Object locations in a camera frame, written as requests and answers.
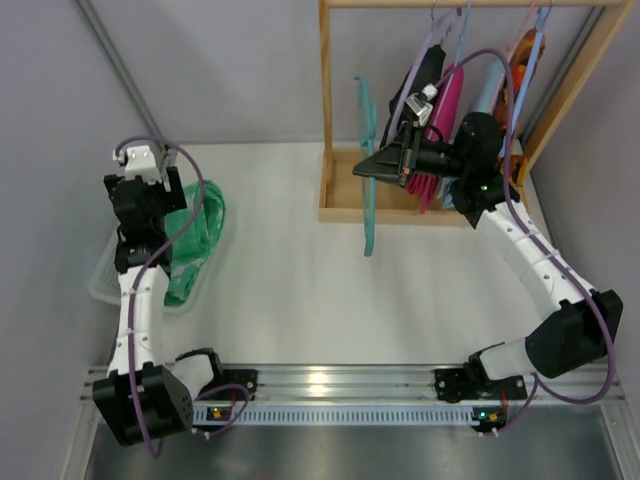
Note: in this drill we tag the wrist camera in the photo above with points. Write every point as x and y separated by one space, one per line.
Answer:
143 161
419 106

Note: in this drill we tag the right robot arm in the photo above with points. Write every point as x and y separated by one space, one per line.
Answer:
578 323

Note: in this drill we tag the wooden clothes rack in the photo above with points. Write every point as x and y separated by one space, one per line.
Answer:
339 194

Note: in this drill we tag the orange patterned trousers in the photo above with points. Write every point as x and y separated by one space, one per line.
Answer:
518 65

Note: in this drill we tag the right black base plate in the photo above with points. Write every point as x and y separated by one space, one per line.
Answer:
452 382

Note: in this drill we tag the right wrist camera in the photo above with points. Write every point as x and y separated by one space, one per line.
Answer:
419 106

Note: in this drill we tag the white plastic basket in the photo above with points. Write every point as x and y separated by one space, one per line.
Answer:
104 285

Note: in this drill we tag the teal hanger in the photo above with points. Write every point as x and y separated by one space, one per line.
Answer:
367 120

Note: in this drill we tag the grey slotted cable duct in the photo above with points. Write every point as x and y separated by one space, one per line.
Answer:
346 415

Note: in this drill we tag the light blue trousers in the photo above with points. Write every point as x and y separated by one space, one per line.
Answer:
490 93

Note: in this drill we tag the pink trousers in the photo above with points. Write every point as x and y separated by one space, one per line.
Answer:
440 128

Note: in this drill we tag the green trousers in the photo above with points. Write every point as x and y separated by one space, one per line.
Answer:
192 250

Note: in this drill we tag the black trousers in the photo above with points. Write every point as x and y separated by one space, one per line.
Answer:
429 71

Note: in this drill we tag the aluminium mounting rail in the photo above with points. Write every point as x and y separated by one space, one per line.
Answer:
367 383

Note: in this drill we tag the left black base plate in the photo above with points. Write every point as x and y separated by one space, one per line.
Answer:
226 386

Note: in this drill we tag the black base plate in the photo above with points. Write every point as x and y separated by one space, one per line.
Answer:
226 386
452 382

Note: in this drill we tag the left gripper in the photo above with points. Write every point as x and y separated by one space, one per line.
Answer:
175 195

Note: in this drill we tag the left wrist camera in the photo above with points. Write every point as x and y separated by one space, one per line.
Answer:
143 161

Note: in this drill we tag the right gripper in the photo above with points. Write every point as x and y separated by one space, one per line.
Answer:
408 161

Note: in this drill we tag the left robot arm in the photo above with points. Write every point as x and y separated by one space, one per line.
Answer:
142 399

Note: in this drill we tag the lilac hanger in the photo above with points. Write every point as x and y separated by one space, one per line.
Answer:
404 91

